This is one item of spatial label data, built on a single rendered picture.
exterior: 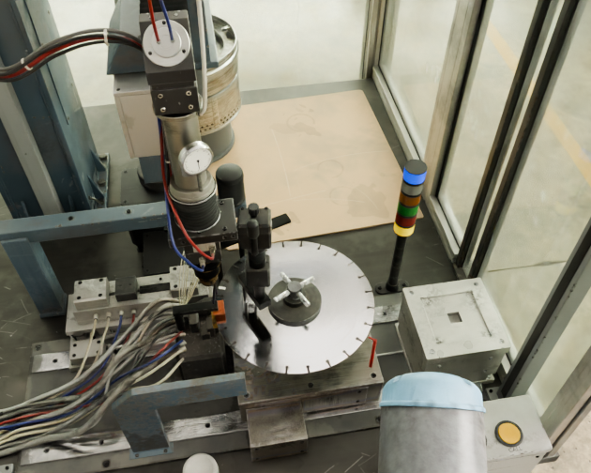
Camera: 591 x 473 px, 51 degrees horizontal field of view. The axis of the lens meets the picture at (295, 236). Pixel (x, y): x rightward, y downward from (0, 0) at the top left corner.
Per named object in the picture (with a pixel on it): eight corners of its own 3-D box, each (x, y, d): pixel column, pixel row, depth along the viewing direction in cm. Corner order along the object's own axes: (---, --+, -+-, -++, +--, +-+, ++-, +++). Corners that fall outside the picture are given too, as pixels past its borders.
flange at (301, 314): (331, 294, 128) (331, 287, 127) (304, 333, 122) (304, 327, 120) (285, 272, 132) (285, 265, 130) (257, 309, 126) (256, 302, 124)
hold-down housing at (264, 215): (274, 270, 117) (270, 195, 102) (273, 291, 114) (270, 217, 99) (244, 270, 117) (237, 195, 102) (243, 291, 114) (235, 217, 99)
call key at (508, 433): (512, 425, 117) (515, 420, 115) (521, 446, 114) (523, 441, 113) (492, 429, 117) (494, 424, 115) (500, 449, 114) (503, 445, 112)
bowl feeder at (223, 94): (240, 108, 202) (232, 5, 175) (251, 172, 182) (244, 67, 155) (145, 118, 199) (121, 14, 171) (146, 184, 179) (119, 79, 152)
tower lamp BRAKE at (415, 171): (421, 168, 127) (423, 158, 125) (428, 183, 124) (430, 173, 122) (400, 171, 127) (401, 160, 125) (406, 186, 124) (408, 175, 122)
